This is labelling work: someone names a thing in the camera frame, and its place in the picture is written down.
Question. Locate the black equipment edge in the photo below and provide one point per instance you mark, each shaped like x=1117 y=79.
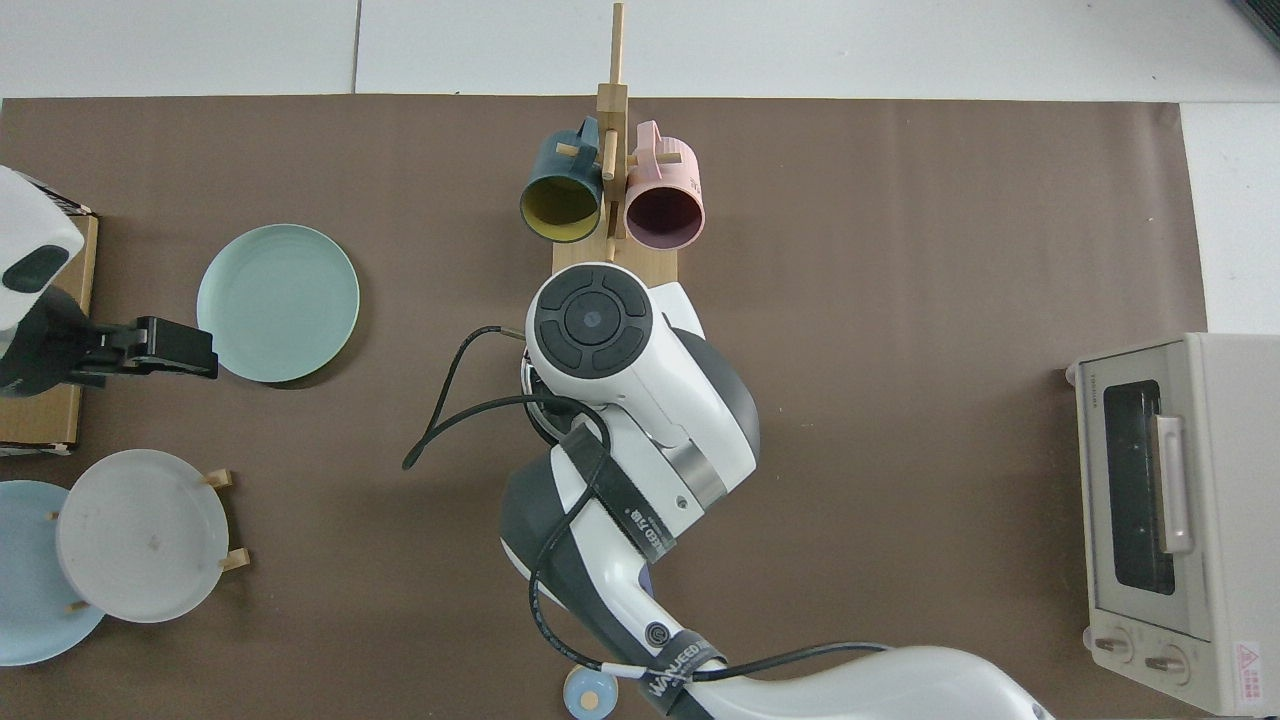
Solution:
x=1262 y=15

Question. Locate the pink cup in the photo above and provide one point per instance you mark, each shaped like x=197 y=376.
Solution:
x=665 y=215

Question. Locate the pale grey plate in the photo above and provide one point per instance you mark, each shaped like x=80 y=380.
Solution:
x=140 y=535

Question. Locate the wooden cup stand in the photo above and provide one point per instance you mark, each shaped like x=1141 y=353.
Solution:
x=612 y=110

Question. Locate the dark teal cup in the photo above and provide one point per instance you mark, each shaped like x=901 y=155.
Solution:
x=560 y=205

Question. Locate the wooden plate rack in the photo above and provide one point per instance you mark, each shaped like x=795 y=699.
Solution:
x=225 y=478

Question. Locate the pale toaster oven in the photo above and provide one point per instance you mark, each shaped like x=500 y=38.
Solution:
x=1230 y=500

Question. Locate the brown table cloth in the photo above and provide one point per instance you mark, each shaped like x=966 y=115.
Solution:
x=900 y=250

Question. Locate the light blue plate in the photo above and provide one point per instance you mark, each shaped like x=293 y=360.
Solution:
x=30 y=620

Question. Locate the small blue round bell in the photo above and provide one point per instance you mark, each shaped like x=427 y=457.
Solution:
x=590 y=695

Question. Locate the pale teal plate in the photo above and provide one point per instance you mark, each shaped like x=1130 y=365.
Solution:
x=278 y=303

